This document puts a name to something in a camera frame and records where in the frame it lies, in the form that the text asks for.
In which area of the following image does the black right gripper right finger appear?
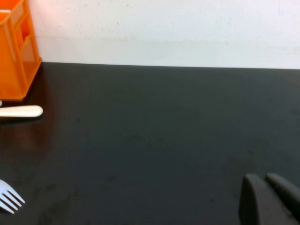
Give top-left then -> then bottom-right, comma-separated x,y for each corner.
265,172 -> 300,221

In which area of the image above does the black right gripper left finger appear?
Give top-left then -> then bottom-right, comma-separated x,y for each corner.
238,173 -> 296,225

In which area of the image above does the blue plastic fork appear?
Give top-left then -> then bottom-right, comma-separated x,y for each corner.
0,179 -> 26,214

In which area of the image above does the orange plastic cutlery holder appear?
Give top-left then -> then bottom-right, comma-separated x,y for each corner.
0,0 -> 43,101

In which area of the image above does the white plastic knife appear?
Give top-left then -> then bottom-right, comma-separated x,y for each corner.
0,105 -> 44,118

